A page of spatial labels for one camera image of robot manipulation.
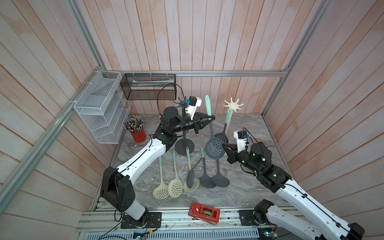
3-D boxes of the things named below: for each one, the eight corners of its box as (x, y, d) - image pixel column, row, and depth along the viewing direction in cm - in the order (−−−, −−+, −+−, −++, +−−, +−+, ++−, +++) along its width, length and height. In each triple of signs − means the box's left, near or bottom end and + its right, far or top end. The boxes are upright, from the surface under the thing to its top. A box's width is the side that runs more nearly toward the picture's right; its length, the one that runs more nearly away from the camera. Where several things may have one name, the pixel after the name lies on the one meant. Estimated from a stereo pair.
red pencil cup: (130, 144, 105) (121, 127, 91) (134, 131, 112) (126, 114, 98) (146, 144, 105) (139, 127, 91) (148, 131, 112) (143, 114, 98)
